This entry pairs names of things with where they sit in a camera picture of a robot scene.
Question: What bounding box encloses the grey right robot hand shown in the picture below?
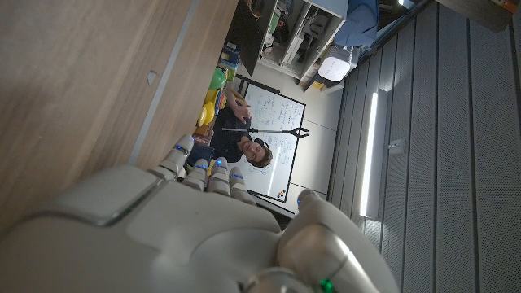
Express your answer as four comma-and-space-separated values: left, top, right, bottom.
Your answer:
0, 133, 402, 293

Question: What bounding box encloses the person in dark shirt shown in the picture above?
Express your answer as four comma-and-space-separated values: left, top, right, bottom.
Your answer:
209, 87, 274, 168

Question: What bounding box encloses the long grabber tool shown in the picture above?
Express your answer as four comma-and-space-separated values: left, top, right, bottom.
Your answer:
221, 126, 310, 138

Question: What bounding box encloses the blue toy block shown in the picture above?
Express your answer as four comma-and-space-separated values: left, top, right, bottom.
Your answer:
219, 42, 241, 68

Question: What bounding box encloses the long ceiling light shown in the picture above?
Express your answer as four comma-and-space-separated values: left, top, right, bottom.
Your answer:
359, 91, 379, 219

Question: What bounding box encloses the white shelf cabinet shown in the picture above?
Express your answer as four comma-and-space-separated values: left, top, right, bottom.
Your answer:
256, 0, 349, 81

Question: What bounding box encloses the white round-cornered device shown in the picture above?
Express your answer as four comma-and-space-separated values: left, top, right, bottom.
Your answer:
317, 45, 353, 82

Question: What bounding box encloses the small white ceiling sensor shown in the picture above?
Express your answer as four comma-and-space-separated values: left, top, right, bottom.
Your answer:
388, 138, 406, 155

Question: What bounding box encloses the blue fabric bundle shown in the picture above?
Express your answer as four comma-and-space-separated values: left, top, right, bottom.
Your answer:
332, 0, 379, 47

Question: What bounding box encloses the whiteboard with black frame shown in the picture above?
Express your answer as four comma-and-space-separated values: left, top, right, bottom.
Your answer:
235, 74, 307, 204

